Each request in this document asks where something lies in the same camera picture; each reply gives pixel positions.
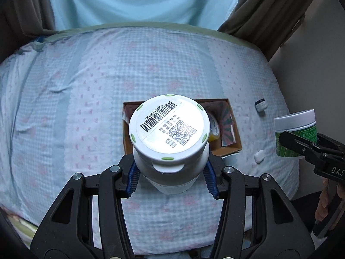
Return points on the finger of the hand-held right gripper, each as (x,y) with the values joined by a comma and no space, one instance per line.
(296,141)

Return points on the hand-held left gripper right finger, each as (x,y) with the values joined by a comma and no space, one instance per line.
(211,179)

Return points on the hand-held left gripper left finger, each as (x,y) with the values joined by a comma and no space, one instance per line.
(132,178)

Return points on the white jar with green label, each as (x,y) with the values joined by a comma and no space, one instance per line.
(293,121)

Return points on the small red-lid white jar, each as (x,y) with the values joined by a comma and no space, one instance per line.
(259,157)

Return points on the yellow container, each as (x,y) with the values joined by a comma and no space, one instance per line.
(215,134)

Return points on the cardboard box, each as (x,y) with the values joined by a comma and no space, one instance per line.
(235,140)

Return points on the small dark-lid white jar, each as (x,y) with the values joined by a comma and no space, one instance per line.
(261,105)

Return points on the white bottle with green label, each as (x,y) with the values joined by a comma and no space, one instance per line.
(167,129)

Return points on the person's right hand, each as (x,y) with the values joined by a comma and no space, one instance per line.
(322,202)

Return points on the floral light blue bedsheet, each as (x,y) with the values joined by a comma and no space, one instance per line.
(80,86)

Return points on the grey-brown curtain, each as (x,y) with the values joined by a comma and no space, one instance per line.
(269,13)
(21,5)

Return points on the green mattress cover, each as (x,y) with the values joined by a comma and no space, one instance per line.
(121,26)

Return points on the dark blue fabric piece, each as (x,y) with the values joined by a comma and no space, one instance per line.
(40,40)

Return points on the light blue hanging cloth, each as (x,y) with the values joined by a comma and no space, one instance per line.
(134,0)

